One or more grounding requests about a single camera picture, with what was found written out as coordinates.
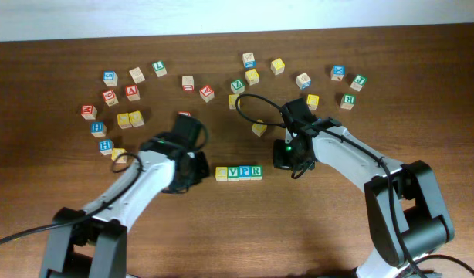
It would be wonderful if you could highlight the blue S letter block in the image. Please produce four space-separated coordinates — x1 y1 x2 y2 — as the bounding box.
103 71 118 86

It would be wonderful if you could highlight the green Z letter block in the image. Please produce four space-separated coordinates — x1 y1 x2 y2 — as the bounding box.
231 79 245 94

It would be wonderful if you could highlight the blue H upper block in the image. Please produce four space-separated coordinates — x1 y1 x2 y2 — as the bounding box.
90 122 107 137

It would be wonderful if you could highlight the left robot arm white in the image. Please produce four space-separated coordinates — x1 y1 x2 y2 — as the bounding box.
39 115 209 277

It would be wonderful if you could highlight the yellow block right pair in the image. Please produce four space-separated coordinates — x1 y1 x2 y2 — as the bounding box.
129 110 144 127

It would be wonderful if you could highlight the yellow block near P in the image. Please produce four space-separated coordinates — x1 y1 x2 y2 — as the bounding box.
229 94 240 110

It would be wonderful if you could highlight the green R letter block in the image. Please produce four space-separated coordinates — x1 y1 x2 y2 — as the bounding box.
251 165 262 180

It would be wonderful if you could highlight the yellow block left pair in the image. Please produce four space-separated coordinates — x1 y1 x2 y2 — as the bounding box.
117 113 132 129

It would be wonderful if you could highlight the red A tilted block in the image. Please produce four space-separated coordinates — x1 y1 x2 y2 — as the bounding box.
199 85 215 103

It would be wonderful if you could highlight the blue side far block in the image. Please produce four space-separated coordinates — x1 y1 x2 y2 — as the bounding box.
242 53 256 69

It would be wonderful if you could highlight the yellow block pair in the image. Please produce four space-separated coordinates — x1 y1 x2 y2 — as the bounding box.
117 113 132 129
129 110 144 127

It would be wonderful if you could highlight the green J letter block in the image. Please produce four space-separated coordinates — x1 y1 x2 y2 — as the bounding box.
350 74 367 92

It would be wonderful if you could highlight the blue D side block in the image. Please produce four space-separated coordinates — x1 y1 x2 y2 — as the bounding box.
296 73 311 90

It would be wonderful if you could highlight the yellow top far block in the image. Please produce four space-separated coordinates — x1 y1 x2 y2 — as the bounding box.
270 58 285 75

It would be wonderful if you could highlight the yellow block bottom left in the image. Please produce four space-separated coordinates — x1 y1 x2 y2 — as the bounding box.
111 148 128 164

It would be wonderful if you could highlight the blue P letter block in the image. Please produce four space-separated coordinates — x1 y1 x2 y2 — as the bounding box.
239 165 252 181

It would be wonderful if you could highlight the red M letter block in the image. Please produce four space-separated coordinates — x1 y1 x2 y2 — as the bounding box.
80 105 97 120

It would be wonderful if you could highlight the green V letter block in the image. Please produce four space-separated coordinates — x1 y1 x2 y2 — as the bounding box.
227 167 239 181

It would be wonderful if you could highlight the green L letter block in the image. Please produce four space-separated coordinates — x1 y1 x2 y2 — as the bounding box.
152 60 168 77

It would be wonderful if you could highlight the plain wooden top block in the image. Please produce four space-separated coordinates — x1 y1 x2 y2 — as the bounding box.
129 67 145 84

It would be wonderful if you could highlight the yellow block beside Z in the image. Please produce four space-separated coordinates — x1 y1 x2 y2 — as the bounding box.
245 69 259 86

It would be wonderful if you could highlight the blue X letter block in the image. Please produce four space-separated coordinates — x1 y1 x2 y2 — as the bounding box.
330 65 345 81

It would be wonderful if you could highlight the blue H lower block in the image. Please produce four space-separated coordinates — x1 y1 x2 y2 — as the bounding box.
99 139 114 155

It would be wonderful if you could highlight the yellow pencil picture block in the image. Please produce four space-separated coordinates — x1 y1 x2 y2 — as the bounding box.
306 94 320 110

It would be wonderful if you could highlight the red side plain block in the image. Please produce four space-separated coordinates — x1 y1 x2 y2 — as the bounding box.
181 76 195 91

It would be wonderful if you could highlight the yellow C letter block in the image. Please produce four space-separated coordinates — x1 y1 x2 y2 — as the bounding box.
215 166 228 181

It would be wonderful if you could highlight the red 6 number block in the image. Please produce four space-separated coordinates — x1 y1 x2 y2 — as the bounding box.
102 90 119 107

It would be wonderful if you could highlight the red A upright block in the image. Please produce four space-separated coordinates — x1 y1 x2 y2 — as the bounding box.
125 85 141 101

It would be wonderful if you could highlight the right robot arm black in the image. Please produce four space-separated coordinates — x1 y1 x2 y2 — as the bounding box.
273 99 455 277

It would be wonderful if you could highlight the blue h block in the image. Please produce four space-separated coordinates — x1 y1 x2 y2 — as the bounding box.
99 139 114 155
90 122 107 137

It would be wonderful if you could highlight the red O letter block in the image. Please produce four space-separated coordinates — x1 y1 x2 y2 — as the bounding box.
178 111 191 117

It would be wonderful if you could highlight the yellow umbrella picture block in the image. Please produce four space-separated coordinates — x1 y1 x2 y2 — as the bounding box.
252 119 267 137

